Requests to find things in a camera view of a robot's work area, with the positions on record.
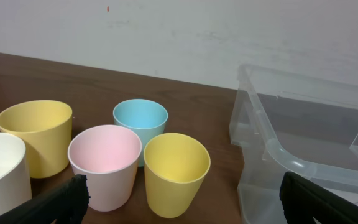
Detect yellow cup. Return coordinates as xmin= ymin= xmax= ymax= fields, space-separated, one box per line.
xmin=144 ymin=133 xmax=211 ymax=218
xmin=0 ymin=100 xmax=73 ymax=179

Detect yellow cup left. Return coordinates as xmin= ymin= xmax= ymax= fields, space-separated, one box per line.
xmin=0 ymin=100 xmax=73 ymax=179

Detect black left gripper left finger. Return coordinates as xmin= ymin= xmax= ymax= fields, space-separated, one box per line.
xmin=0 ymin=174 xmax=90 ymax=224

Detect light blue cup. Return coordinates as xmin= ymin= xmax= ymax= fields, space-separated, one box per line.
xmin=112 ymin=99 xmax=168 ymax=167

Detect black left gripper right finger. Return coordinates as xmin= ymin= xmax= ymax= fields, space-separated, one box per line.
xmin=280 ymin=172 xmax=358 ymax=224

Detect yellow cup right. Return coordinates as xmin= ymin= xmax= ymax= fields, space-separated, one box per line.
xmin=144 ymin=133 xmax=211 ymax=218

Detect clear plastic storage bin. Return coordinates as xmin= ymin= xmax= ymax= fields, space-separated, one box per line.
xmin=229 ymin=64 xmax=358 ymax=223

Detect white cup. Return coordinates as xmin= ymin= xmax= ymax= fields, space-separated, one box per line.
xmin=0 ymin=133 xmax=32 ymax=215

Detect pink cup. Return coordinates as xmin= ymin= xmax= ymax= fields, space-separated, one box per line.
xmin=68 ymin=124 xmax=142 ymax=212

